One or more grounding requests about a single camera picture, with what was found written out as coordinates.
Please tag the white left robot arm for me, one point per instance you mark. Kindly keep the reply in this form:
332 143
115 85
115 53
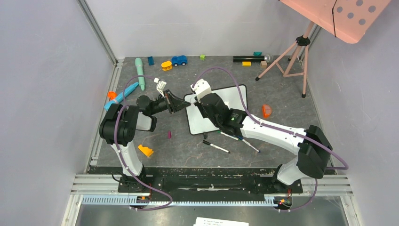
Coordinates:
120 124

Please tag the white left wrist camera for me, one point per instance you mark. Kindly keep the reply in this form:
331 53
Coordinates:
160 84

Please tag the yellow orange oval toy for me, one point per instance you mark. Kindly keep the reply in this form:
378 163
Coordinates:
167 65

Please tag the green whiteboard marker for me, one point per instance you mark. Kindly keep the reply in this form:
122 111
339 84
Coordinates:
230 136

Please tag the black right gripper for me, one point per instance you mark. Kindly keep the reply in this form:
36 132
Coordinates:
205 101

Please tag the white printed paper sheet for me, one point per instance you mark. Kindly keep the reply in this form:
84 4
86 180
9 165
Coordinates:
217 222

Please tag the blue toy crayon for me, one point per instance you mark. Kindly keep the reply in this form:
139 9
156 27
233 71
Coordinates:
120 96

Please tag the pink music stand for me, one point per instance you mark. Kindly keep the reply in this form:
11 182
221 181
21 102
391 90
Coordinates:
347 20

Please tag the blue whiteboard marker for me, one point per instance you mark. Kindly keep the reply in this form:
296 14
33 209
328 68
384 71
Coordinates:
247 143

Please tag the blue toy car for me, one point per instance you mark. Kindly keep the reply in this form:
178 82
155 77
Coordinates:
179 60

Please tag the dark blue block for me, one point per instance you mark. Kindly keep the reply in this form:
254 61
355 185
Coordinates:
150 60

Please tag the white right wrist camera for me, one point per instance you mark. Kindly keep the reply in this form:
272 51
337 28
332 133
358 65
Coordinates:
201 88

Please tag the yellow rectangular block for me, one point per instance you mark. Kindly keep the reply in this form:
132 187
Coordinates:
246 63

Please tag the white slotted cable duct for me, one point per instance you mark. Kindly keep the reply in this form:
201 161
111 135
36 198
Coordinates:
134 200

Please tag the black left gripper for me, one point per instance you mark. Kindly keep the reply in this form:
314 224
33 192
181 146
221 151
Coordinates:
174 104

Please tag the white whiteboard black frame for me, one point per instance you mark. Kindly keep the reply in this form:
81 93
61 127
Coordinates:
229 114

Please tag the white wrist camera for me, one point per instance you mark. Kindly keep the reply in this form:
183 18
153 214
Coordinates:
160 84
201 88

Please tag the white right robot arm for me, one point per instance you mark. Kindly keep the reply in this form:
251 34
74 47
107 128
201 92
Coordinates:
310 146

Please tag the orange semicircle toy piece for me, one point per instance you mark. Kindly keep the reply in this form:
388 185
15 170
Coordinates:
266 110

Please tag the orange wedge block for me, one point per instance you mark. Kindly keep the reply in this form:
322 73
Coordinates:
148 152

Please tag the black cylinder tube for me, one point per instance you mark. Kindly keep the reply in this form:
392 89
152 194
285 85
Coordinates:
237 59

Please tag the mint green toy crayon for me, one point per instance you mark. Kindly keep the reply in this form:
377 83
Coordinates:
140 73

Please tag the black whiteboard marker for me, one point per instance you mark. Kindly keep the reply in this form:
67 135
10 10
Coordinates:
215 146

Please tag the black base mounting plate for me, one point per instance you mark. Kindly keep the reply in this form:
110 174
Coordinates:
206 184

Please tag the small orange toy piece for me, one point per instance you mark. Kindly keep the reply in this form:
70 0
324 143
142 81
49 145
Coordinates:
111 95

